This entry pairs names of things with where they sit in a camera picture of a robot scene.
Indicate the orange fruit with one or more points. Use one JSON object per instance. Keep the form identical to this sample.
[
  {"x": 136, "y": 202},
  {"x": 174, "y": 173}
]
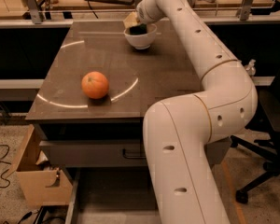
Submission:
[{"x": 95, "y": 85}]

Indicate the white ceramic bowl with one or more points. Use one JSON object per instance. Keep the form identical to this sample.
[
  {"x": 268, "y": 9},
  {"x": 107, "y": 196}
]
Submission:
[{"x": 141, "y": 41}]

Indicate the grey drawer with handle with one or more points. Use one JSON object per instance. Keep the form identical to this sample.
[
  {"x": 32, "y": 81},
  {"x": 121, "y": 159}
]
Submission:
[{"x": 108, "y": 153}]

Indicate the cardboard box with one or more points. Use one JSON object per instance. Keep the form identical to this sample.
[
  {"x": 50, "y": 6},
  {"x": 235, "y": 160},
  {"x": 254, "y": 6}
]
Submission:
[{"x": 40, "y": 186}]

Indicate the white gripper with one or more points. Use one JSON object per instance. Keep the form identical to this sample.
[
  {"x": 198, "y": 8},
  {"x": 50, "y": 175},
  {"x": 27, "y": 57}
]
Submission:
[{"x": 145, "y": 12}]

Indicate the grey counter cabinet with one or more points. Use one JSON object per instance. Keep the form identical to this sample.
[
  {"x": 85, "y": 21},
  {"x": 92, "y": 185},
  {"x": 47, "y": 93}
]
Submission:
[{"x": 138, "y": 78}]

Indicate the yellow green sponge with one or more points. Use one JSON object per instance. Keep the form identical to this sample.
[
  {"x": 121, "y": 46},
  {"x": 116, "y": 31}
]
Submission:
[{"x": 138, "y": 30}]

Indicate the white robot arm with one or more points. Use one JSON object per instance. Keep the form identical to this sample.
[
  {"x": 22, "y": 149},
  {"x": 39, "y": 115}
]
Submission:
[{"x": 176, "y": 130}]

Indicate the clear plastic bottle right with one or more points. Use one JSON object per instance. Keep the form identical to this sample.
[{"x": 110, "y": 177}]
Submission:
[{"x": 250, "y": 68}]

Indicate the black office chair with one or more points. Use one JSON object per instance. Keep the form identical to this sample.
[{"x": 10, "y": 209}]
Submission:
[{"x": 267, "y": 149}]

